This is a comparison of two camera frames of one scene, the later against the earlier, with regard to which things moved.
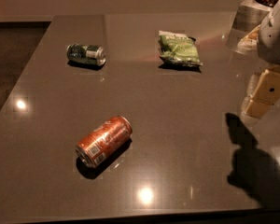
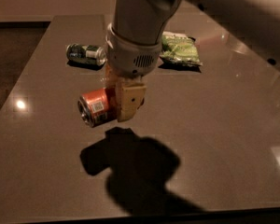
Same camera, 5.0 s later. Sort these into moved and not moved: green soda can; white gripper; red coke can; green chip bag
Moved: red coke can; white gripper
Not moved: green chip bag; green soda can
